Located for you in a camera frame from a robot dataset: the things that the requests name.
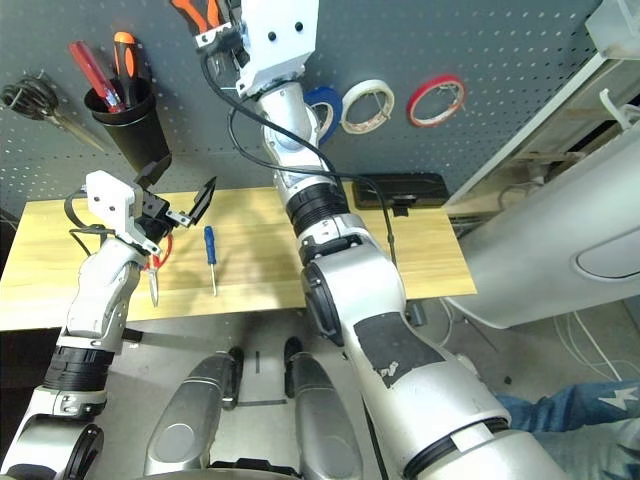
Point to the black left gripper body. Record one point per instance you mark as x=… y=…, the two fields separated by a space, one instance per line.
x=152 y=220

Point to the dark grey pegboard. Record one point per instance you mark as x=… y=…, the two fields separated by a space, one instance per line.
x=450 y=30

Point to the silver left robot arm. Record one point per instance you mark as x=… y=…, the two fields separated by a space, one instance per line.
x=95 y=300

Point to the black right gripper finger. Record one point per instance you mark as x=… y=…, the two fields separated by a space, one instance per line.
x=230 y=10

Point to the white tape roll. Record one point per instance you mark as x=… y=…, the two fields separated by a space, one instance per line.
x=352 y=92

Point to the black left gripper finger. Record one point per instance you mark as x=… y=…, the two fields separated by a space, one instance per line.
x=202 y=202
x=152 y=172

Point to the black tool case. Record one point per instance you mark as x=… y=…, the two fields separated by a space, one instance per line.
x=415 y=190

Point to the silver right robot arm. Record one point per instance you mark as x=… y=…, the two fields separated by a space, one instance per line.
x=360 y=300

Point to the black cup holder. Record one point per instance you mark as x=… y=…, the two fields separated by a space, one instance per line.
x=135 y=135

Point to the blue jeans leg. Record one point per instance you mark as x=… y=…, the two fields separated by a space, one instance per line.
x=575 y=415

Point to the silver left robot leg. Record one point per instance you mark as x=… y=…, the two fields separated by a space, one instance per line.
x=190 y=415

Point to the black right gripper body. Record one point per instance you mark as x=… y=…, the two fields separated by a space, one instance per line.
x=235 y=40

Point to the red tape roll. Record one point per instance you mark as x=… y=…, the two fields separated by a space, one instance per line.
x=419 y=92

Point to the clear plastic bin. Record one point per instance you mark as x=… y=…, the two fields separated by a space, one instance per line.
x=615 y=30

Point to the white plastic hook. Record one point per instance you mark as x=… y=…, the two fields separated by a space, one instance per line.
x=612 y=107

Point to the orange and black screwdriver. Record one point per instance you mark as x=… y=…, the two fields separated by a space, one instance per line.
x=125 y=50

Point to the light grey appliance housing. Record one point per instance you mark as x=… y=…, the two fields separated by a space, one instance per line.
x=550 y=250

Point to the silver robot leg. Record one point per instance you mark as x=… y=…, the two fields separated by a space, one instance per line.
x=320 y=410
x=190 y=415

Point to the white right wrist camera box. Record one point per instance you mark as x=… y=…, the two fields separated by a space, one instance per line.
x=280 y=45

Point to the white metal shelf frame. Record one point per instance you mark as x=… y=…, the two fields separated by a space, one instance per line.
x=535 y=120

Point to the blue tape roll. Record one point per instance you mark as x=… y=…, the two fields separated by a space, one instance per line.
x=325 y=95

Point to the silver right robot leg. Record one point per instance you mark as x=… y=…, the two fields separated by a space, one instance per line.
x=320 y=410

